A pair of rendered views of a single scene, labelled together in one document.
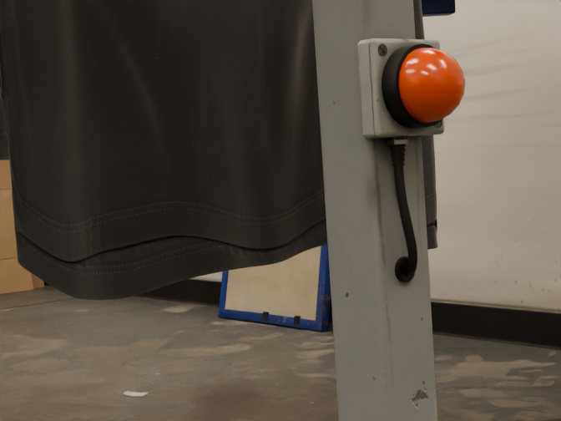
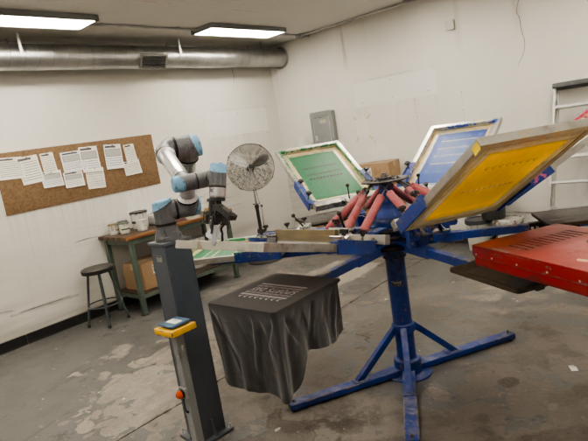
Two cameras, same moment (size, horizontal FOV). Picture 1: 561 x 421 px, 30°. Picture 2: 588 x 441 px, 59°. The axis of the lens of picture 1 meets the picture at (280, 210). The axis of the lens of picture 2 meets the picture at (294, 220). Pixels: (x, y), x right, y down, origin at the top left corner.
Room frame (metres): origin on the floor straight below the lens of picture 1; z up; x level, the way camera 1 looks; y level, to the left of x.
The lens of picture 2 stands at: (0.78, -2.28, 1.68)
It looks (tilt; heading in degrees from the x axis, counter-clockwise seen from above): 9 degrees down; 81
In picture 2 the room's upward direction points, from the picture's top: 9 degrees counter-clockwise
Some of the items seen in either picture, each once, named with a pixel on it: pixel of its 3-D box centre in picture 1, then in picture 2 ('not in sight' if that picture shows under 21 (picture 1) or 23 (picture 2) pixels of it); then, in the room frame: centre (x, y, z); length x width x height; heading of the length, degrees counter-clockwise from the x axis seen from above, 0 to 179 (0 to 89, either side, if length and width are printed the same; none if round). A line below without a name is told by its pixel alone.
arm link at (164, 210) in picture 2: not in sight; (164, 210); (0.56, 0.72, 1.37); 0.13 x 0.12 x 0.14; 15
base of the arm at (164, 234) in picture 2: not in sight; (167, 231); (0.55, 0.72, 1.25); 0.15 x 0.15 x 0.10
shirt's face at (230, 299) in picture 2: not in sight; (274, 290); (1.03, 0.17, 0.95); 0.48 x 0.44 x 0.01; 38
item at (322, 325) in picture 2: not in sight; (314, 337); (1.17, 0.01, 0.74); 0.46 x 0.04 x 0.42; 38
